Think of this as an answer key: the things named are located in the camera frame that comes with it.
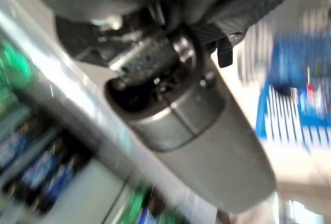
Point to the blue plastic shopping basket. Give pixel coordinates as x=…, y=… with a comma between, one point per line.
x=284, y=61

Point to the black metal store shelf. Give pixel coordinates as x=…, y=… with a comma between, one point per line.
x=77, y=99

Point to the green Sprite bottle yellow cap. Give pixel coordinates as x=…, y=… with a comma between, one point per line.
x=15, y=71

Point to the blue Oreo cookie box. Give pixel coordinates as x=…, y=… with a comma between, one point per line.
x=41, y=169
x=59, y=182

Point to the narrow blue Oreo box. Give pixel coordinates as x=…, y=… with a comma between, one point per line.
x=13, y=149

